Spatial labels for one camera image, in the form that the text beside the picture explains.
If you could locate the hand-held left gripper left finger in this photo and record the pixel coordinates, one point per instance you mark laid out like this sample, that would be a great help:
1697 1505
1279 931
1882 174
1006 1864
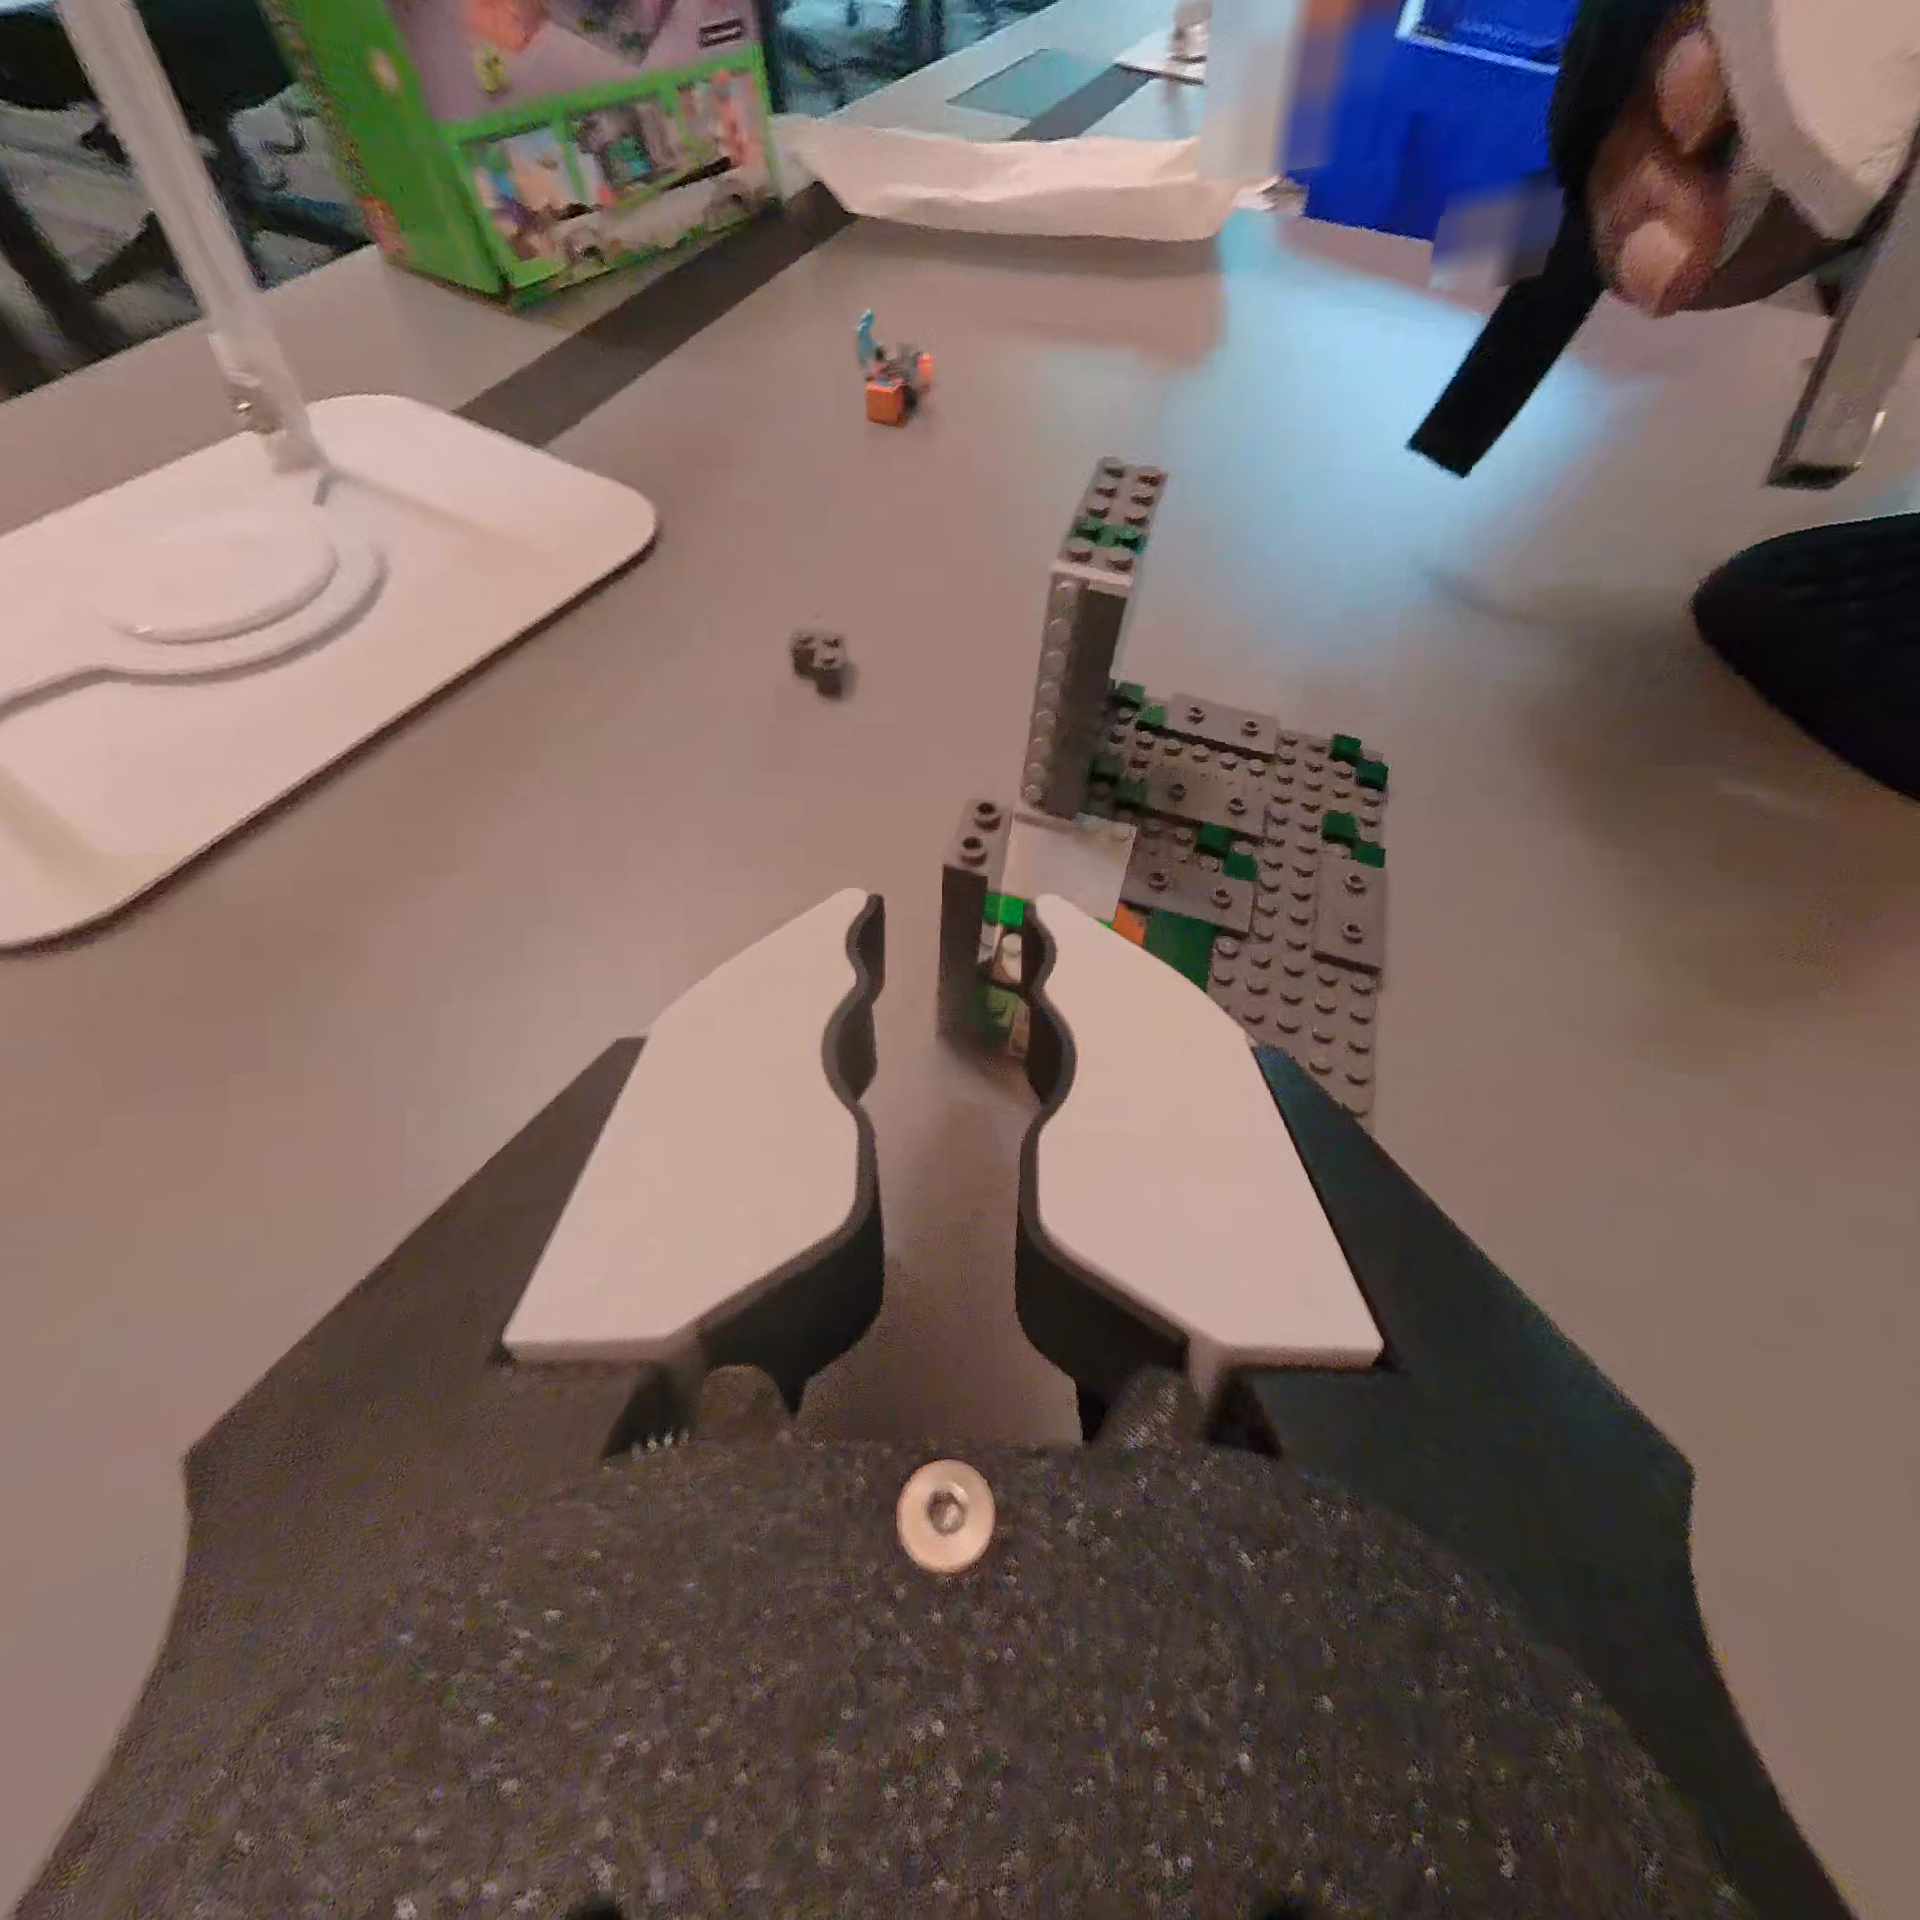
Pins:
692 1184

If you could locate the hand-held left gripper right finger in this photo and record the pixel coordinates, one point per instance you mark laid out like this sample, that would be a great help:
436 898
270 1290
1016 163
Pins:
1200 1200

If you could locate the grey brick baseplate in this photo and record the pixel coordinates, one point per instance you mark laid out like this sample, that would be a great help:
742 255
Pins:
1306 991

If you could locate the tall grey pillar brick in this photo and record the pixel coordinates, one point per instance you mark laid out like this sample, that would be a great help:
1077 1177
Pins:
967 931

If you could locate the grey desk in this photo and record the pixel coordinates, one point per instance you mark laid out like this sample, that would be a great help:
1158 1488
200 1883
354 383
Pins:
450 902

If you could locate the person's right hand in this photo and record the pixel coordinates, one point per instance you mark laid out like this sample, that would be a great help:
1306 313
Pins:
1681 195

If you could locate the blue storage bin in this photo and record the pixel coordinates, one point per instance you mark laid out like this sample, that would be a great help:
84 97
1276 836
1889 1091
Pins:
1424 135

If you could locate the small grey corner brick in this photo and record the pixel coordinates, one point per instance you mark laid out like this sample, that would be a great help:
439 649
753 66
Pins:
821 663

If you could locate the white paper bag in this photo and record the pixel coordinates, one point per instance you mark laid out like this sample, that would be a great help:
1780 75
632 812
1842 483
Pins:
1020 180
1245 90

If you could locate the white book stand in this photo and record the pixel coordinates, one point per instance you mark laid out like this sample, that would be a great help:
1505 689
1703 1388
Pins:
301 599

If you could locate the small toy minifigure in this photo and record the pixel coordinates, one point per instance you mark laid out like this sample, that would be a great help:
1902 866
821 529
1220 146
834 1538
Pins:
893 383

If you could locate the green toy set box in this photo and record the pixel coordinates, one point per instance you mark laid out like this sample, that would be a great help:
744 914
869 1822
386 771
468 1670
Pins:
525 135

